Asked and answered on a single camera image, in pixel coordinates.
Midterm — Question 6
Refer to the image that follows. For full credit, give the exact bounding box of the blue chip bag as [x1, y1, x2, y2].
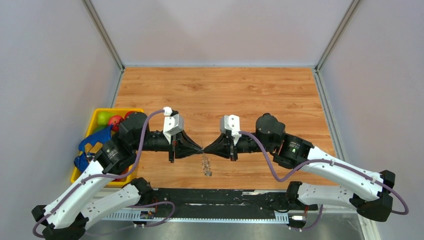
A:
[74, 125, 112, 172]

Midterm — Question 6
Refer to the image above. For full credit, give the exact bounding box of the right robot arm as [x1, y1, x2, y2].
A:
[204, 113, 396, 222]

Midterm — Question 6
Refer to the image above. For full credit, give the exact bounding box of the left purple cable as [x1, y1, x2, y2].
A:
[32, 106, 176, 239]

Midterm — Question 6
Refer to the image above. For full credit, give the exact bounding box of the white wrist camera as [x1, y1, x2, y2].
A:
[220, 114, 241, 146]
[162, 114, 184, 144]

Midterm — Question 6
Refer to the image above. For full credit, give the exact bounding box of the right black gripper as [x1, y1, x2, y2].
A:
[204, 132, 276, 162]

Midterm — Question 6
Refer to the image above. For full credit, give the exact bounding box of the red apple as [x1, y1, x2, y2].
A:
[107, 115, 124, 132]
[124, 111, 135, 120]

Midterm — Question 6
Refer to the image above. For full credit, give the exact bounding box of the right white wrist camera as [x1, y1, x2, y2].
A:
[220, 114, 241, 146]

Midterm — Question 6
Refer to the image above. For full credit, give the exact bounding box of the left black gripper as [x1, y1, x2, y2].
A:
[132, 127, 204, 162]

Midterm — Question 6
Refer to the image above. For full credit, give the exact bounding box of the green pear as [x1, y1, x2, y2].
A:
[96, 111, 114, 126]

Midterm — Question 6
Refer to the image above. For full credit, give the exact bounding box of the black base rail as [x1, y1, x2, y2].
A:
[138, 188, 319, 220]

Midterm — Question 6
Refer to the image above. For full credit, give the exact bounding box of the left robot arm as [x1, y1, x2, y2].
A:
[31, 107, 203, 240]

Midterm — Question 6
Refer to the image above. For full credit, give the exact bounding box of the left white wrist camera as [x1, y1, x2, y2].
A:
[162, 114, 184, 144]

